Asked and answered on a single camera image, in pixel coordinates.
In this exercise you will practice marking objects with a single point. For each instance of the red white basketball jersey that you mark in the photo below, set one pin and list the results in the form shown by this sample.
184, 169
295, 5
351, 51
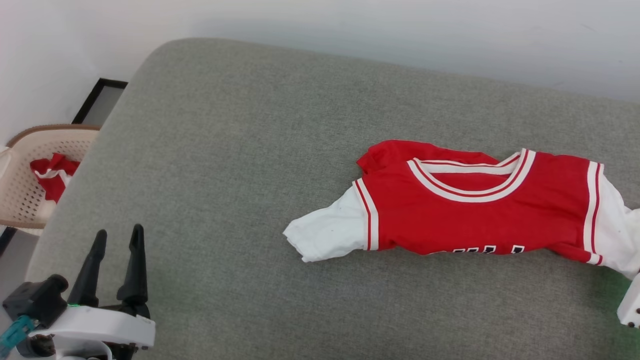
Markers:
475, 215

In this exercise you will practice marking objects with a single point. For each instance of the beige perforated laundry basket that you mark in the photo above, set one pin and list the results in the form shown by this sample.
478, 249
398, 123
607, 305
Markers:
20, 200

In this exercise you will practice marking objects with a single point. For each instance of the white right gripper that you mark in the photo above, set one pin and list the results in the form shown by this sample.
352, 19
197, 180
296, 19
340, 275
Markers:
631, 305

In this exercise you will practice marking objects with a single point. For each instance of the black framed panel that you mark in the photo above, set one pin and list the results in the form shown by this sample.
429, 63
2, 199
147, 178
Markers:
85, 107

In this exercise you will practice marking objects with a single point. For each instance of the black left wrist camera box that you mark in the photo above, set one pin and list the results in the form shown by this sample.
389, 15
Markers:
35, 300

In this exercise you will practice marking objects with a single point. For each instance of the red white crumpled garment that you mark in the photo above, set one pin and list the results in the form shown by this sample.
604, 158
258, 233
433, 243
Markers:
52, 180

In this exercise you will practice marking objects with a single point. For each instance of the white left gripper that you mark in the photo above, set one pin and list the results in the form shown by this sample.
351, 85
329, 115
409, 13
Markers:
100, 327

